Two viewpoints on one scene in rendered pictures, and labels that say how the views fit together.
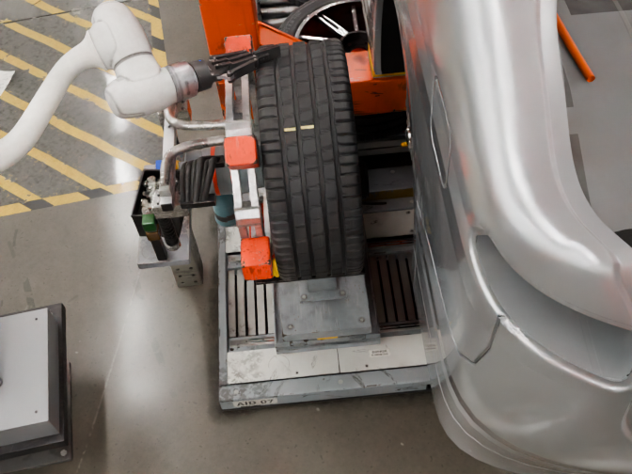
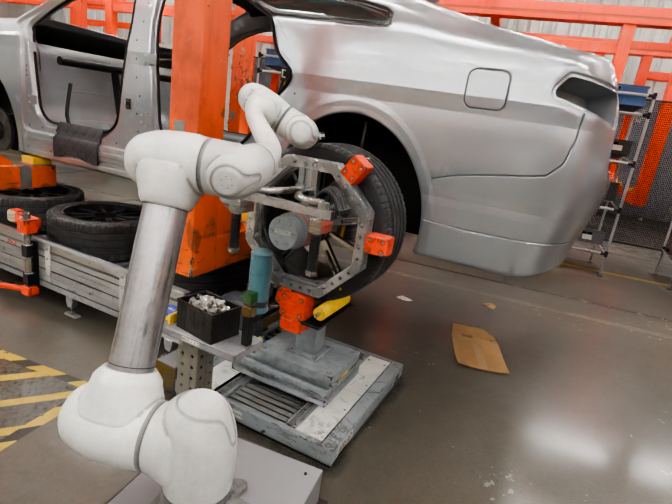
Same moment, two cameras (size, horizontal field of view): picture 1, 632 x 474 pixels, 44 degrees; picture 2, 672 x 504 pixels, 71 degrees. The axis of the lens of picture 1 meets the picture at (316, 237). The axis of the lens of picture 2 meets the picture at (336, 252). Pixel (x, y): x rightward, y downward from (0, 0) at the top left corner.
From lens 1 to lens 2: 2.23 m
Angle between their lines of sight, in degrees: 63
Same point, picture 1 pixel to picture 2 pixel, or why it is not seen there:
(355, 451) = (412, 428)
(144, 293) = not seen: hidden behind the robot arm
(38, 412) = (307, 473)
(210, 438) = (347, 486)
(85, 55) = (264, 105)
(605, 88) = not seen: hidden behind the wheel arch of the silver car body
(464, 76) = (507, 46)
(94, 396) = not seen: outside the picture
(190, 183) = (336, 198)
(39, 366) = (255, 452)
